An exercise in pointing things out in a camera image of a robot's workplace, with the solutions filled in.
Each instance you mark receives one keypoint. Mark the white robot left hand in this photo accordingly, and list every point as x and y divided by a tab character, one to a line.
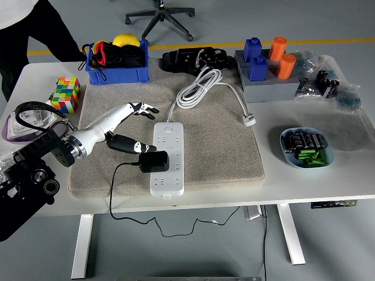
93	133

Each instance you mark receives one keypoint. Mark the white power strip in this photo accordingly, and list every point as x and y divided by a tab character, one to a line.
170	178

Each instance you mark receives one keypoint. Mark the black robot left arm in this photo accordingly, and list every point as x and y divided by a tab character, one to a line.
29	175

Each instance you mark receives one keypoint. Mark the colourful puzzle cube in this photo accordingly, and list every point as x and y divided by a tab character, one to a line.
66	93

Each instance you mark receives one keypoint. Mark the blue plastic bin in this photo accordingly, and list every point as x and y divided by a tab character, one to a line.
117	76

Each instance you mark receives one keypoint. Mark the purple tray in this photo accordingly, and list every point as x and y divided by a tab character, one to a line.
11	138

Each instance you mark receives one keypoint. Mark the clear bag small parts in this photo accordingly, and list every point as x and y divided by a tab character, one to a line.
3	167

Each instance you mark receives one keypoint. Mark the yellow ball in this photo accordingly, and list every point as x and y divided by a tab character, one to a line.
126	40

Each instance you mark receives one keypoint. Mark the white table leg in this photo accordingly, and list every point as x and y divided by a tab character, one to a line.
291	234
83	246

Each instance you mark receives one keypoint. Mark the black electronic device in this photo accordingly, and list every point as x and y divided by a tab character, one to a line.
181	58

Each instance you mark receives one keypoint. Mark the person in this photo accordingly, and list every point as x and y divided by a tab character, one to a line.
17	44

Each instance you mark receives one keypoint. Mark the grey-brown mat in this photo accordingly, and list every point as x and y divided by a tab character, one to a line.
219	152

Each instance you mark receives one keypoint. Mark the black office chair base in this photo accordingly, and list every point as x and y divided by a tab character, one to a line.
162	14

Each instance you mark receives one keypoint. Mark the blue block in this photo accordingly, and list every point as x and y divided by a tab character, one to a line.
257	70
252	48

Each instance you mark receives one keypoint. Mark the grey metal box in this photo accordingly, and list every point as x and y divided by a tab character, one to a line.
253	212

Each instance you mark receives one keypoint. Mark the grey block base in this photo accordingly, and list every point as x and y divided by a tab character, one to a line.
269	90

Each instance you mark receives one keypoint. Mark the black capacitor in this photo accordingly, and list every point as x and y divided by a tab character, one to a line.
318	142
288	143
308	140
299	140

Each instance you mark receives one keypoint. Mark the orange cylinder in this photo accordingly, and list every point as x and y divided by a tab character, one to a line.
276	48
286	67

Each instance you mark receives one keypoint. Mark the green battery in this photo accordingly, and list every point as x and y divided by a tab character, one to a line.
319	154
306	153
315	163

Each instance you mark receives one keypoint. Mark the clear bag metal parts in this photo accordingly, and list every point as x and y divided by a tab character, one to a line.
307	89

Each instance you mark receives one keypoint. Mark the clear bag blue components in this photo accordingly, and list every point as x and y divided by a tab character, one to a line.
306	63
348	99

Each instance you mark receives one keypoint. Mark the light blue tray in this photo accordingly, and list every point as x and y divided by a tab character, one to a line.
328	150

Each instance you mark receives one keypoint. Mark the clear bag black capacitors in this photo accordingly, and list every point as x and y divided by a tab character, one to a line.
328	83

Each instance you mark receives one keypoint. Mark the black table control panel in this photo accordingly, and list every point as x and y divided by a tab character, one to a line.
334	204

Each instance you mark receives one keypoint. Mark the large empty clear bag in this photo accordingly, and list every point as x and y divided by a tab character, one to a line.
351	131

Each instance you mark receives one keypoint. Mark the white wall socket panel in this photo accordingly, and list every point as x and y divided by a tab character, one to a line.
17	130
44	117

